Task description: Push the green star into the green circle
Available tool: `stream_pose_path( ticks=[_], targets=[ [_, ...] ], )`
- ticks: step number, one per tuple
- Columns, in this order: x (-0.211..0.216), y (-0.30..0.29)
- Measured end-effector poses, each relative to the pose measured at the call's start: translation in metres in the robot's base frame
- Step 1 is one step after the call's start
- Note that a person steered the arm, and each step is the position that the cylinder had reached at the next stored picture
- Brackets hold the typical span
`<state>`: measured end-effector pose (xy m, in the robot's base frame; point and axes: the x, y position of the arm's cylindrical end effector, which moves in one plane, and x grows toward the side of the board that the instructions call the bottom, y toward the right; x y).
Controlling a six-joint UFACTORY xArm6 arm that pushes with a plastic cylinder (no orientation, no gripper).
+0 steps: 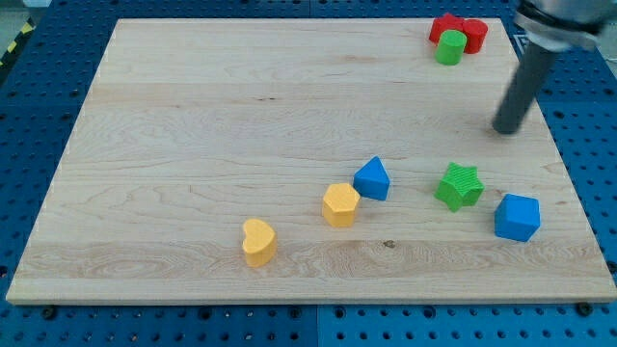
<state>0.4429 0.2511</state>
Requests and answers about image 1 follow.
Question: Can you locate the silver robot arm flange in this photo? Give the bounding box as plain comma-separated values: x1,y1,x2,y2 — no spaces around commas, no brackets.
514,0,616,50

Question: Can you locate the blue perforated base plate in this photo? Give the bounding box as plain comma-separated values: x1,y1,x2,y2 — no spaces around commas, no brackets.
1,1,616,346

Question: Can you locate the blue triangle block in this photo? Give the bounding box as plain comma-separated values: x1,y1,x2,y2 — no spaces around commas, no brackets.
353,156,390,200

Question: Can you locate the blue cube block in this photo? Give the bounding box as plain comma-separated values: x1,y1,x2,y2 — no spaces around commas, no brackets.
494,194,541,242

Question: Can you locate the yellow hexagon block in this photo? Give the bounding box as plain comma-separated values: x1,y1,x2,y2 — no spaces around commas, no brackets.
322,183,361,227

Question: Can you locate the red star block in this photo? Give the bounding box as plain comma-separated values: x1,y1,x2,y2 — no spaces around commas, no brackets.
428,13,465,44

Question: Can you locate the green cylinder block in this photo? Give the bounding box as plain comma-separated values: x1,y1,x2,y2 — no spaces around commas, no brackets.
435,30,468,66

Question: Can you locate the green star block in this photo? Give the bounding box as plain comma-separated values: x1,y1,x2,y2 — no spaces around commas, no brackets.
434,162,485,212

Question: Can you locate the red cylinder block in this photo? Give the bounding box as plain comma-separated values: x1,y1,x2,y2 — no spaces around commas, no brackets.
463,18,489,54

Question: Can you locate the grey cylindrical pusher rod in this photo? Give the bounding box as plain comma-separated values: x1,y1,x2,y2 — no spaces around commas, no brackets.
492,41,558,135

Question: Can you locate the light wooden board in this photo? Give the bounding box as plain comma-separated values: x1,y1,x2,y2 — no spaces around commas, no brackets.
7,18,616,306

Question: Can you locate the yellow heart block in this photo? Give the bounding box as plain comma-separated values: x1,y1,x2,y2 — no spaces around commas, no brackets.
242,219,278,267

